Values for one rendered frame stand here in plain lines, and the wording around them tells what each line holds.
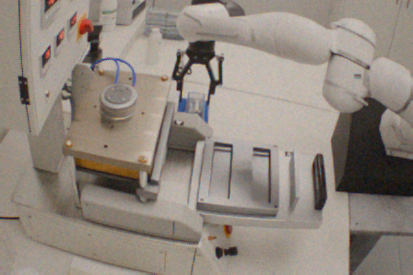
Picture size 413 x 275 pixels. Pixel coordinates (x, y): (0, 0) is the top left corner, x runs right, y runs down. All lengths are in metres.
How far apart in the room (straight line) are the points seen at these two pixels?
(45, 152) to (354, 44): 0.72
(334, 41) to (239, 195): 0.37
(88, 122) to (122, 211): 0.18
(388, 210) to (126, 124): 0.88
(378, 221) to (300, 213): 0.46
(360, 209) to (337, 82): 0.55
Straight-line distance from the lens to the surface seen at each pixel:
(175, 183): 0.99
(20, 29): 0.66
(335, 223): 1.24
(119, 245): 0.94
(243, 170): 0.95
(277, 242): 1.15
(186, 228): 0.85
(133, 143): 0.81
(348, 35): 0.90
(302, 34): 0.87
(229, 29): 0.98
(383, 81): 0.86
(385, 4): 3.05
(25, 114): 0.75
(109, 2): 1.79
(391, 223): 1.34
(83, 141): 0.81
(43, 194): 0.97
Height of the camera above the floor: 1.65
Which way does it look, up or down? 38 degrees down
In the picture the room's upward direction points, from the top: 9 degrees clockwise
